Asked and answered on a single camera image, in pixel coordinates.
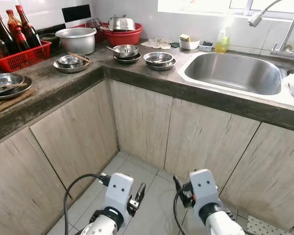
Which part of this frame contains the white dotted floor mat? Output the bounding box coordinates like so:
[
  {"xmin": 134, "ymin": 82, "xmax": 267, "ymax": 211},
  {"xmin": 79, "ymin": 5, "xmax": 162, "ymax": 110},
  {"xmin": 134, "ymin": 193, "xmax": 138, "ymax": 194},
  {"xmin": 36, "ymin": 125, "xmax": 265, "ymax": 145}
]
[{"xmin": 245, "ymin": 215, "xmax": 287, "ymax": 235}]

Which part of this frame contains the stainless steel sink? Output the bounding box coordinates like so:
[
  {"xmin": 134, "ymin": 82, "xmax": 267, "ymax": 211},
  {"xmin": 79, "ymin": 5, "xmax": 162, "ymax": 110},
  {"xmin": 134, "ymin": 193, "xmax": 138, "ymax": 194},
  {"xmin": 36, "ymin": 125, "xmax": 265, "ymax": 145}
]
[{"xmin": 178, "ymin": 50, "xmax": 294, "ymax": 109}]

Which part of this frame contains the white ceramic bowl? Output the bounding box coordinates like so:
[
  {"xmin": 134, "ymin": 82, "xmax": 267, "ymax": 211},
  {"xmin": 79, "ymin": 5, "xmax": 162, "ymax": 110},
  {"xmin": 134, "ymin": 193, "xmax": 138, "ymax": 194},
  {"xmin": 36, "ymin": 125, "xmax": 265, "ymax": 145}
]
[{"xmin": 179, "ymin": 38, "xmax": 200, "ymax": 51}]

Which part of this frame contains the small white soap dish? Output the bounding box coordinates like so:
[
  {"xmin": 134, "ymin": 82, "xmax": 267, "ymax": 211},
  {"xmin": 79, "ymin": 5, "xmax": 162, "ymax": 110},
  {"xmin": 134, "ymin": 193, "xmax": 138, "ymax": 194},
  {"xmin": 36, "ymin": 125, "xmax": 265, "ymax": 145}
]
[{"xmin": 198, "ymin": 42, "xmax": 215, "ymax": 52}]

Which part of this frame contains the beige dish rag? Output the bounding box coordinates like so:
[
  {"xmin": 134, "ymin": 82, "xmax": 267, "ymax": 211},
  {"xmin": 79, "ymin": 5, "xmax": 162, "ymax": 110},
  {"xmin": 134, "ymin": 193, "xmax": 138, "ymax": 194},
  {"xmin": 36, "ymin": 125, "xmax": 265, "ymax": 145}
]
[{"xmin": 140, "ymin": 38, "xmax": 173, "ymax": 50}]

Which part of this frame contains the wooden chopstick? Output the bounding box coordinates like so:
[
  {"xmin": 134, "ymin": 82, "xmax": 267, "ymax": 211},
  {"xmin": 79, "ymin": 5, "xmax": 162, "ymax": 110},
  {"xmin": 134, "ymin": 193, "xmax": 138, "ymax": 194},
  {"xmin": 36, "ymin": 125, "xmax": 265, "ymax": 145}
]
[
  {"xmin": 68, "ymin": 52, "xmax": 92, "ymax": 61},
  {"xmin": 70, "ymin": 54, "xmax": 93, "ymax": 63}
]

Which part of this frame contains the ribbed steel plate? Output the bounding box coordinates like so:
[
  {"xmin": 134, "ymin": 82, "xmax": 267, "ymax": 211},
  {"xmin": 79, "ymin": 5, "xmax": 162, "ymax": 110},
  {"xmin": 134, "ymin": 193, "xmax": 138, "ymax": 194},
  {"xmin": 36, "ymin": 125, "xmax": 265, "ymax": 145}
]
[{"xmin": 53, "ymin": 58, "xmax": 91, "ymax": 74}]

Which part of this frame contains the yellow dish soap bottle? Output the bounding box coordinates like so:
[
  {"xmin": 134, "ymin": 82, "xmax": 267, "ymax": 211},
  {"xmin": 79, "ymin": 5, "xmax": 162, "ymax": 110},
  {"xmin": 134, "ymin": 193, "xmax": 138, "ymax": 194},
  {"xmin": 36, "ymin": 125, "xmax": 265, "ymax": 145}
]
[{"xmin": 215, "ymin": 25, "xmax": 231, "ymax": 53}]

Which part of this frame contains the small steel bowl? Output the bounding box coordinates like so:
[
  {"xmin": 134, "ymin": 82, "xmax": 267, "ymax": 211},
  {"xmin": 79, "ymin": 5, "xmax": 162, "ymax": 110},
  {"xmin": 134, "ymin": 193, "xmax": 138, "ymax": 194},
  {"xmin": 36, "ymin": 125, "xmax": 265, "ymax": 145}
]
[{"xmin": 58, "ymin": 54, "xmax": 84, "ymax": 68}]

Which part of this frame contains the red plastic basin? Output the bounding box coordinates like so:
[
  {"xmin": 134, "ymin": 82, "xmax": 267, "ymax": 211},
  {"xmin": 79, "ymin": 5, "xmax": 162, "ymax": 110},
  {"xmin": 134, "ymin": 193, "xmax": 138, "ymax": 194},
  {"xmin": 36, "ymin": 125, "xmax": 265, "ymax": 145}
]
[{"xmin": 102, "ymin": 22, "xmax": 143, "ymax": 47}]

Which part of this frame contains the wide steel plate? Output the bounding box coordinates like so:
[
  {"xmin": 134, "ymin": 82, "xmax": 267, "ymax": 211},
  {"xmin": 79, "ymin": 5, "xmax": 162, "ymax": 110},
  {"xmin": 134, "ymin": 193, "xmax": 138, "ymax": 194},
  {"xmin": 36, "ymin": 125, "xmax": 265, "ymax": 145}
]
[{"xmin": 0, "ymin": 76, "xmax": 33, "ymax": 101}]

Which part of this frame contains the brown woven mat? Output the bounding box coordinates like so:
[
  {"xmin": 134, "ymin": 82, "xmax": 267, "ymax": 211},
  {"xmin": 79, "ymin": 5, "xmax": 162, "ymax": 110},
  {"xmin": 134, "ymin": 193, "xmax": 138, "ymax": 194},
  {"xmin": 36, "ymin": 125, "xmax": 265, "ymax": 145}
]
[{"xmin": 0, "ymin": 87, "xmax": 38, "ymax": 118}]

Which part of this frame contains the aluminium cooking pot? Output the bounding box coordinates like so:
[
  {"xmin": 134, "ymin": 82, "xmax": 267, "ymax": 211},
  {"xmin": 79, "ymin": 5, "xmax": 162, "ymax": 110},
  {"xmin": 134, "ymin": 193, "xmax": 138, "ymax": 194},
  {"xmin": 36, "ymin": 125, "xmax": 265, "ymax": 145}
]
[{"xmin": 55, "ymin": 27, "xmax": 97, "ymax": 55}]

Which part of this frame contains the steel lidded pot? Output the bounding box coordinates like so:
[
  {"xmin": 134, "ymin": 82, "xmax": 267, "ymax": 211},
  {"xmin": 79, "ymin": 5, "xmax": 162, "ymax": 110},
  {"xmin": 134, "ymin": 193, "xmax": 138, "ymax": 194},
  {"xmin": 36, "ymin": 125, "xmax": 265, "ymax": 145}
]
[{"xmin": 108, "ymin": 15, "xmax": 136, "ymax": 32}]

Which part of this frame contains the clear glass lid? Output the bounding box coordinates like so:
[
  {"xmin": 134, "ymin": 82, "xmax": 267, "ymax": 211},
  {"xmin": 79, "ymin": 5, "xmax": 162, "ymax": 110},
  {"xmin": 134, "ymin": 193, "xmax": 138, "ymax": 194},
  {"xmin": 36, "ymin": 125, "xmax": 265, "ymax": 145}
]
[{"xmin": 86, "ymin": 18, "xmax": 102, "ymax": 29}]

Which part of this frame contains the red plastic basket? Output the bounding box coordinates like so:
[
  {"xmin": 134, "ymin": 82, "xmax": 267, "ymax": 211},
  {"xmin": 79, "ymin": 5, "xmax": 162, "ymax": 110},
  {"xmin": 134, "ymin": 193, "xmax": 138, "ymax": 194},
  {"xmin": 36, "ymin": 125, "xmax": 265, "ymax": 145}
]
[{"xmin": 0, "ymin": 40, "xmax": 52, "ymax": 73}]

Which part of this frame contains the small dark bowl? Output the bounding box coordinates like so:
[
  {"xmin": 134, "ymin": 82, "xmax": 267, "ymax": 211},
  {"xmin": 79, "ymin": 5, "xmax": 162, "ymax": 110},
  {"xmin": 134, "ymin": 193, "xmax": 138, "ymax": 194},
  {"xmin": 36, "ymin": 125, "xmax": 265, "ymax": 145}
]
[{"xmin": 40, "ymin": 33, "xmax": 60, "ymax": 48}]

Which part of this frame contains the steel faucet with sprayer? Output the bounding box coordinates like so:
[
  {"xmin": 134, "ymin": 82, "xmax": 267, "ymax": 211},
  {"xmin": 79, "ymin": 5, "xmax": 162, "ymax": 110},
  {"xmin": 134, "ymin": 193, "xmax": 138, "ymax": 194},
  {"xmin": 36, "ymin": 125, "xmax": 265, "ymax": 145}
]
[{"xmin": 247, "ymin": 0, "xmax": 294, "ymax": 59}]

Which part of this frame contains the tall dark sauce bottle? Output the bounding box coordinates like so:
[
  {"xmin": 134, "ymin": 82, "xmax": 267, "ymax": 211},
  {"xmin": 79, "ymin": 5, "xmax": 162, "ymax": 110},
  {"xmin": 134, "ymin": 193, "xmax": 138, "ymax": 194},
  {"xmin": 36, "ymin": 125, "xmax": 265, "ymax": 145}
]
[
  {"xmin": 16, "ymin": 5, "xmax": 42, "ymax": 48},
  {"xmin": 0, "ymin": 11, "xmax": 18, "ymax": 54}
]

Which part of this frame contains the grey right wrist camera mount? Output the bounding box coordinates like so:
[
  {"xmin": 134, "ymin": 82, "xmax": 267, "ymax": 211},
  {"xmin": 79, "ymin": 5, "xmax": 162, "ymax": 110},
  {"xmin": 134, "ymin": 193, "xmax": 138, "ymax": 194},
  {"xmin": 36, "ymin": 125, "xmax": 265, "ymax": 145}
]
[{"xmin": 189, "ymin": 169, "xmax": 221, "ymax": 210}]

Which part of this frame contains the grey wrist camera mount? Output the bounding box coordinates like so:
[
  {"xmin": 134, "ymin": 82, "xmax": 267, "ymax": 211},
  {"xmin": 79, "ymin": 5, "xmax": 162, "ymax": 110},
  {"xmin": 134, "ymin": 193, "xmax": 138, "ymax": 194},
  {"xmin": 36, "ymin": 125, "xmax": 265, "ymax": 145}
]
[
  {"xmin": 189, "ymin": 169, "xmax": 221, "ymax": 210},
  {"xmin": 104, "ymin": 172, "xmax": 134, "ymax": 214}
]

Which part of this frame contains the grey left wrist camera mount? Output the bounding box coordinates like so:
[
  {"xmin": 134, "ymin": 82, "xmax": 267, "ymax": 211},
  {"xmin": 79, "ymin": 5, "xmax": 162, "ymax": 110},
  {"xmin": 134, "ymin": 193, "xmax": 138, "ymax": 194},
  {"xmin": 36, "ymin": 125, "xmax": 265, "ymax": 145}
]
[{"xmin": 104, "ymin": 172, "xmax": 134, "ymax": 214}]

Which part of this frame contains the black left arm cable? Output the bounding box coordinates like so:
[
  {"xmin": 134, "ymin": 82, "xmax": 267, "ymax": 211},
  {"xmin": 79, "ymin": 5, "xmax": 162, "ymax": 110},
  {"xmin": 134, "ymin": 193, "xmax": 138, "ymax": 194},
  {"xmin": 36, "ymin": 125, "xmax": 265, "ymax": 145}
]
[{"xmin": 63, "ymin": 173, "xmax": 111, "ymax": 235}]

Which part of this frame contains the white frame window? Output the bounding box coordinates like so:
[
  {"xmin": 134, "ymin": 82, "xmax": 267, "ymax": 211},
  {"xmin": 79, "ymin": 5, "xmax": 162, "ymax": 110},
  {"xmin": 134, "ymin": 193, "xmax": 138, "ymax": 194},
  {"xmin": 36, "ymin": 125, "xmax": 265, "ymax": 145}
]
[{"xmin": 157, "ymin": 0, "xmax": 294, "ymax": 21}]

